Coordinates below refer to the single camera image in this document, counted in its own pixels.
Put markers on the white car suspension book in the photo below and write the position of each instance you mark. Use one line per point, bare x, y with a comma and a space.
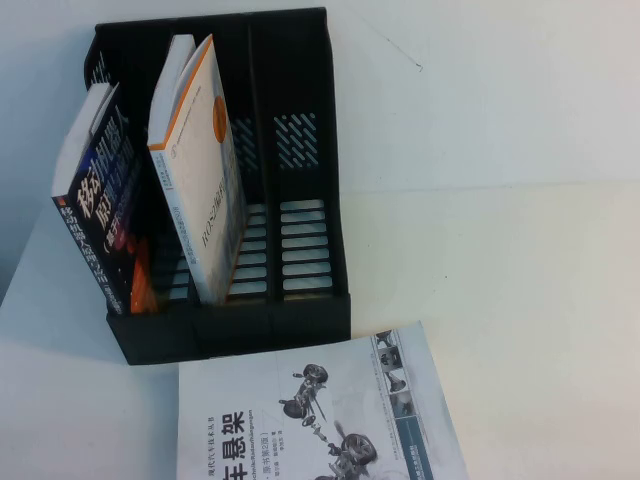
300, 425

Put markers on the black plastic book stand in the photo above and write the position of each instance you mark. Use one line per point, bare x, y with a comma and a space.
310, 320

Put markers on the white orange ROS book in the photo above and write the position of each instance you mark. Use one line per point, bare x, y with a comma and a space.
200, 175

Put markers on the dark mobile robot book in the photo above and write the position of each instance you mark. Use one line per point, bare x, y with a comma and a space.
100, 225

